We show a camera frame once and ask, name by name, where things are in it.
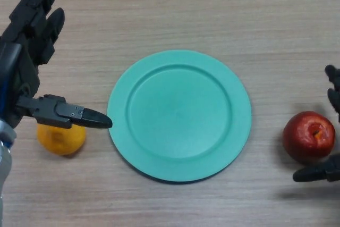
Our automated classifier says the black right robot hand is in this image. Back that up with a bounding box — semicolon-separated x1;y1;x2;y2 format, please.
292;64;340;183

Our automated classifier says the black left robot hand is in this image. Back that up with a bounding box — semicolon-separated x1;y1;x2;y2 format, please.
0;0;113;130

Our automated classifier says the red apple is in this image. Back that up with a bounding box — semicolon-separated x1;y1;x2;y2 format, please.
282;111;336;164

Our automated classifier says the green round plate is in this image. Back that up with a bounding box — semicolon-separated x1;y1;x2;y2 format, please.
107;49;252;184

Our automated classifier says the yellow orange pear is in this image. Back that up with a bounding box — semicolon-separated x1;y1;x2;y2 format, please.
36;123;87;156

